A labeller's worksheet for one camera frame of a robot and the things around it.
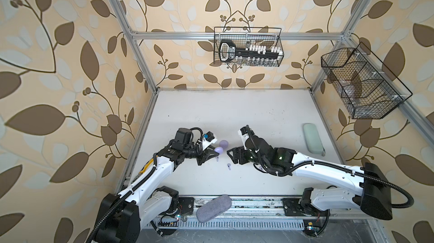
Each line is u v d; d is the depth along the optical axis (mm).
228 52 839
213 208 710
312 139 927
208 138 679
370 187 400
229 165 865
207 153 698
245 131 671
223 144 937
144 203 428
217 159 889
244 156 663
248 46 807
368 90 724
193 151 691
